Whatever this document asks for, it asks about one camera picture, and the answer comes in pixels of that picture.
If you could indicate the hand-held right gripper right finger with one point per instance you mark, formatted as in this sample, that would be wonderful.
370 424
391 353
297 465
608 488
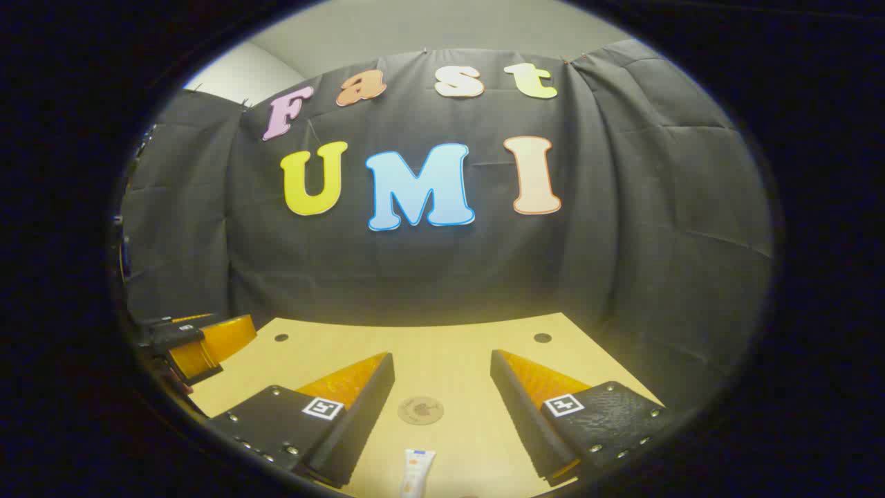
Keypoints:
529 422

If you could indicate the round wooden coaster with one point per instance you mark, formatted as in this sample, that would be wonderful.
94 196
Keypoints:
420 409

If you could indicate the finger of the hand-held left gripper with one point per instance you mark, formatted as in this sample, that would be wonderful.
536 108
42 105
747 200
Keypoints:
207 353
173 334

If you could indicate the light wooden desktop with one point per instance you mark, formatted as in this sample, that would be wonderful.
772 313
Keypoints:
449 346

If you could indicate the black backdrop cloth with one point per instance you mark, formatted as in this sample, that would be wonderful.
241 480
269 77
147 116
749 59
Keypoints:
622 207

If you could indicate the white toothpaste tube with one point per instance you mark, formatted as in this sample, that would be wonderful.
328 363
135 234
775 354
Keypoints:
417 470

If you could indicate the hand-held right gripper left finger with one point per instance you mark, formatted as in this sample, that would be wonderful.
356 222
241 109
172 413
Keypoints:
359 422

